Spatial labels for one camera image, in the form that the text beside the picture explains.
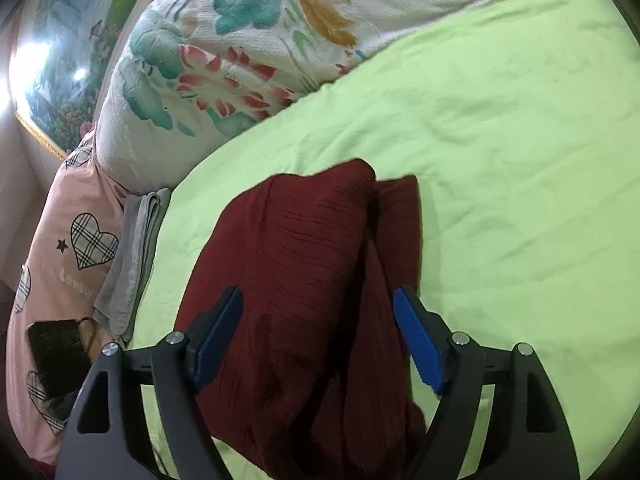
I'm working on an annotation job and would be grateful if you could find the white floral quilt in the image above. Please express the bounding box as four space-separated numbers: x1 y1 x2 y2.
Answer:
94 0 496 194

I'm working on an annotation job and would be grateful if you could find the dark red knit hoodie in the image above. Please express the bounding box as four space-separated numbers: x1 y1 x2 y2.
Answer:
176 159 426 479

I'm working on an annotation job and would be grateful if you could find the gold-framed landscape painting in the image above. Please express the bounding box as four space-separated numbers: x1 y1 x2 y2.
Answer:
9 0 152 159

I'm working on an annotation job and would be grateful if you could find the pink heart-print duvet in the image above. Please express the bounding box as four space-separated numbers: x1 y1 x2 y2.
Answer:
6 133 126 474

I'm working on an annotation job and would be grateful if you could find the light green bed sheet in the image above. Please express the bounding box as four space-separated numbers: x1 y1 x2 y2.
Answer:
132 0 639 478

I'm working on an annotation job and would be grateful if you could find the folded grey garment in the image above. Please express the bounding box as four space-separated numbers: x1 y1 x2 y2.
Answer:
93 188 171 346

